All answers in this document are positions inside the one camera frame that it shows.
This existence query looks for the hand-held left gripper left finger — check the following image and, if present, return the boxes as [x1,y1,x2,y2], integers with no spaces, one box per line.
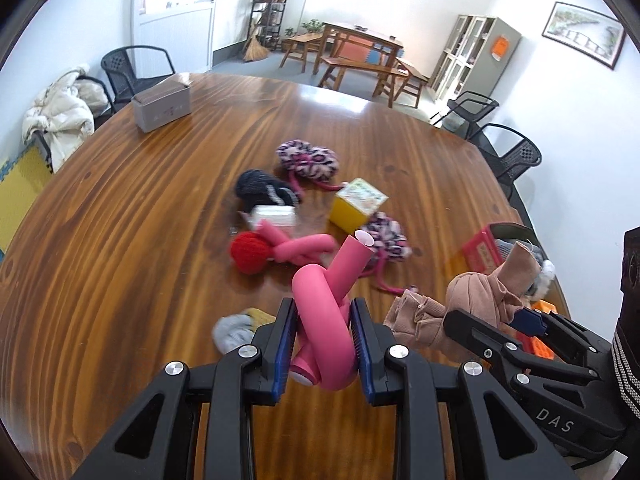
[72,297,301,480]

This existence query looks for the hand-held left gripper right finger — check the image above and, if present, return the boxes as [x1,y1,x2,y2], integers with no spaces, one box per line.
[349,297,578,480]

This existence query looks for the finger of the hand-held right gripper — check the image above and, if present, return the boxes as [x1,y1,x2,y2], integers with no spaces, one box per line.
[443,308,603,386]
[510,307,615,367]

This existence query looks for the orange embossed cube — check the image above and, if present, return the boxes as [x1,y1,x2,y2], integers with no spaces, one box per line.
[529,299,559,362]

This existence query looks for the tan knit sock pair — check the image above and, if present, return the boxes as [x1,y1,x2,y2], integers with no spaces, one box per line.
[384,240,544,351]

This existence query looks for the pink bendy foam tube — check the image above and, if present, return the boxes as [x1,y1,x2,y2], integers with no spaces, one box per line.
[289,230,376,392]
[257,221,338,264]

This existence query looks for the grey sock ball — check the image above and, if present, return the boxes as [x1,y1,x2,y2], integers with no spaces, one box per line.
[212,308,277,354]

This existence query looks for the red cardboard box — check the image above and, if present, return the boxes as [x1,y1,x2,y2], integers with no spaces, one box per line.
[460,223,561,311]

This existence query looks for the red knit ball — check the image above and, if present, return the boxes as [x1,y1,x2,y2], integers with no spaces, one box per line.
[229,231,274,275]

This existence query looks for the small white box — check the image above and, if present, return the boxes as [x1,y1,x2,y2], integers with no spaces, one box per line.
[239,204,297,231]

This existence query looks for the yellow cardboard box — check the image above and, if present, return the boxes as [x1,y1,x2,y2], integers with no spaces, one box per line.
[328,178,389,235]

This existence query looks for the black knit glove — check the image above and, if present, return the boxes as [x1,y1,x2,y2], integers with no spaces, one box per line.
[236,169,303,207]

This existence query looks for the black metal chair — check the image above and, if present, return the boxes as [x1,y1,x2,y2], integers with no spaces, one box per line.
[30,74,115,161]
[430,90,500,141]
[100,45,176,112]
[472,122,543,202]

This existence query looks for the wooden bench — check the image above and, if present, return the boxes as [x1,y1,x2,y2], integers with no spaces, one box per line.
[317,56,410,109]
[278,33,321,74]
[394,58,431,109]

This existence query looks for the grey metal cabinet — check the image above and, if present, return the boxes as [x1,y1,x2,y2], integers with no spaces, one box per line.
[429,13,523,106]

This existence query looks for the grey tissue box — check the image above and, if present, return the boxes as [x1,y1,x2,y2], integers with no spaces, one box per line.
[131,78,192,134]

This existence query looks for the framed landscape picture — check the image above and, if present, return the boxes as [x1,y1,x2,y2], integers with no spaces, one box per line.
[542,1,627,71]

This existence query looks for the red foam mat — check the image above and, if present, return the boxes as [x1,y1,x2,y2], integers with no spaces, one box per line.
[332,39,372,64]

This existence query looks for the straw broom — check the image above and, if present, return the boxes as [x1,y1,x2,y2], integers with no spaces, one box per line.
[243,24,269,64]

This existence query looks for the yellow foam mat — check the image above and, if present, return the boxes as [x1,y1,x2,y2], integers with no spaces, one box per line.
[0,147,54,257]

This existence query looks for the wooden dining table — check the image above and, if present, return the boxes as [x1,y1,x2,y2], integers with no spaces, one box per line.
[313,22,405,92]

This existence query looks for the white down jacket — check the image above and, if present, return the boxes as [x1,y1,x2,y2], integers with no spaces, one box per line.
[22,64,109,174]

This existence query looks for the dark plant shelf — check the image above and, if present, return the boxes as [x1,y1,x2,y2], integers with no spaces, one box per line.
[248,0,289,54]

